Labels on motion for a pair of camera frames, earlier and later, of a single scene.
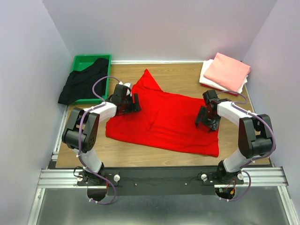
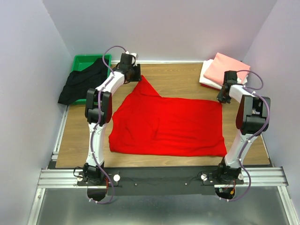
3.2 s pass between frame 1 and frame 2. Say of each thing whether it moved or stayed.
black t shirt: stayed
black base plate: stayed
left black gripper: moved
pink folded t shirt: stayed
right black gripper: moved
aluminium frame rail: stayed
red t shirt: moved
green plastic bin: stayed
